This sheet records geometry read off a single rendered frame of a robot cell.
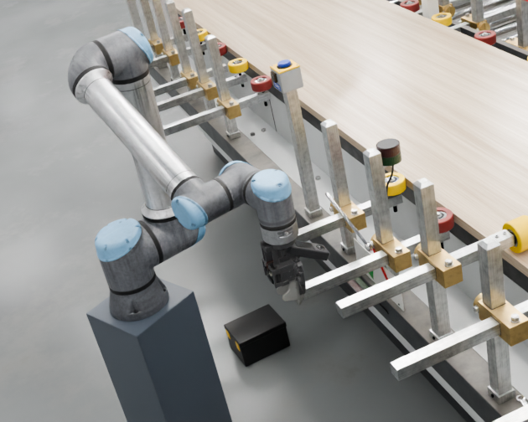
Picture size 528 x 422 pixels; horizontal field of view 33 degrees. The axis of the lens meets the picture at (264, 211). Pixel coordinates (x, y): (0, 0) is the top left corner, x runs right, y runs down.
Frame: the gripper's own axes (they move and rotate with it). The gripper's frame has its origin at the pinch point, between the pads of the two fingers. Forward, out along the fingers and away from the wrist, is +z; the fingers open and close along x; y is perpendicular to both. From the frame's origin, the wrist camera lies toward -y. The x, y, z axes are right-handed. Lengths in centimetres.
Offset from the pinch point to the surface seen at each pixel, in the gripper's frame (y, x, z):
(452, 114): -77, -49, -9
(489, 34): -123, -95, -11
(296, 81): -28, -52, -35
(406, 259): -28.5, 4.8, -3.0
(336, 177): -25.9, -27.5, -14.3
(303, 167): -26, -53, -6
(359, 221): -28.0, -20.2, -2.5
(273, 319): -16, -86, 70
